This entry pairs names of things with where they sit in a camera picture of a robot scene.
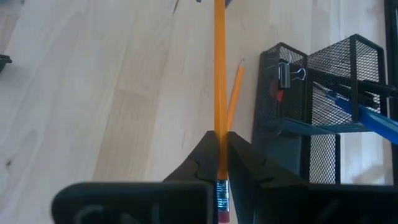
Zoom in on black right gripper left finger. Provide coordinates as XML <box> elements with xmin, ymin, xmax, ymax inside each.
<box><xmin>163</xmin><ymin>131</ymin><xmax>218</xmax><ymax>183</ymax></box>

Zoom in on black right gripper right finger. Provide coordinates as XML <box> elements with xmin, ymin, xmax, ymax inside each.
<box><xmin>228</xmin><ymin>131</ymin><xmax>308</xmax><ymax>224</ymax></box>

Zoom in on yellow pencil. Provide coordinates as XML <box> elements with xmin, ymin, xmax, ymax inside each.
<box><xmin>213</xmin><ymin>0</ymin><xmax>231</xmax><ymax>224</ymax></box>
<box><xmin>226</xmin><ymin>57</ymin><xmax>247</xmax><ymax>132</ymax></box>

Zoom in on black binder clip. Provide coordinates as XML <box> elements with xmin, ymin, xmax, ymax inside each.
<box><xmin>276</xmin><ymin>60</ymin><xmax>308</xmax><ymax>90</ymax></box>

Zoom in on blue handled scissors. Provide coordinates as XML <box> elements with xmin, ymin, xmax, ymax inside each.
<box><xmin>325</xmin><ymin>89</ymin><xmax>398</xmax><ymax>146</ymax></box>

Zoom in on black pen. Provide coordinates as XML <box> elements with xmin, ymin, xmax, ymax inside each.
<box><xmin>310</xmin><ymin>70</ymin><xmax>398</xmax><ymax>98</ymax></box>
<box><xmin>337</xmin><ymin>83</ymin><xmax>382</xmax><ymax>109</ymax></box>

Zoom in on black mesh desk organizer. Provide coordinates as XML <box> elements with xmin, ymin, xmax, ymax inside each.
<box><xmin>251</xmin><ymin>33</ymin><xmax>390</xmax><ymax>185</ymax></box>

